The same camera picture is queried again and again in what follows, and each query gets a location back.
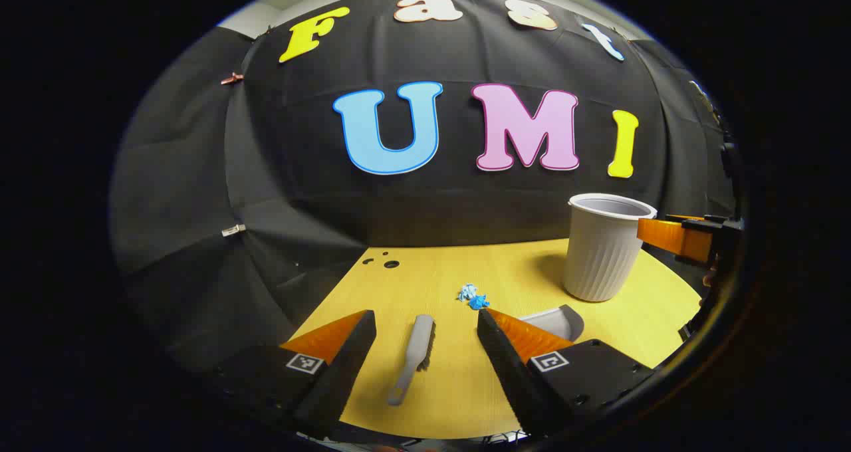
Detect grey dustpan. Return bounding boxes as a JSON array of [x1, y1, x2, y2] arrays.
[[517, 304, 586, 344]]

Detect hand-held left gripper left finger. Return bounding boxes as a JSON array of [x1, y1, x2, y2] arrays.
[[219, 309, 377, 439]]

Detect small grey broom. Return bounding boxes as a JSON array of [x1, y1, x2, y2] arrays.
[[388, 314, 436, 407]]

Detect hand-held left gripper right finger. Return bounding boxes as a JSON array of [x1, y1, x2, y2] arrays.
[[477, 308, 659, 439]]

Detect white ribbed garbage bin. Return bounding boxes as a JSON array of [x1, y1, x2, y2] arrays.
[[562, 193, 658, 303]]

